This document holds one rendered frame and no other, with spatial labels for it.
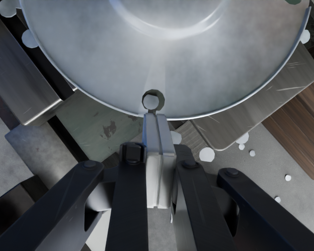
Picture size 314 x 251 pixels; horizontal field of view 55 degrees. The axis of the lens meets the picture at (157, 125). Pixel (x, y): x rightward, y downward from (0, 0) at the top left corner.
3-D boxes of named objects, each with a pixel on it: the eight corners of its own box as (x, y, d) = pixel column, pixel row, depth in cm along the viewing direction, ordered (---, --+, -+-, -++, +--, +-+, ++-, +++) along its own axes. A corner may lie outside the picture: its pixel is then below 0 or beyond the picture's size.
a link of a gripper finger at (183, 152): (178, 186, 13) (247, 190, 13) (168, 142, 18) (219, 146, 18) (174, 216, 13) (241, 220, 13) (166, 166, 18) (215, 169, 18)
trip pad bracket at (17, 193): (79, 189, 54) (50, 224, 35) (34, 223, 54) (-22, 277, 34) (59, 163, 54) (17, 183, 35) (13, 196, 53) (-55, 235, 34)
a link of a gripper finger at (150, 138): (155, 209, 15) (140, 208, 15) (151, 153, 22) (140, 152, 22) (161, 153, 14) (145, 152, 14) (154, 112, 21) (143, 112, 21)
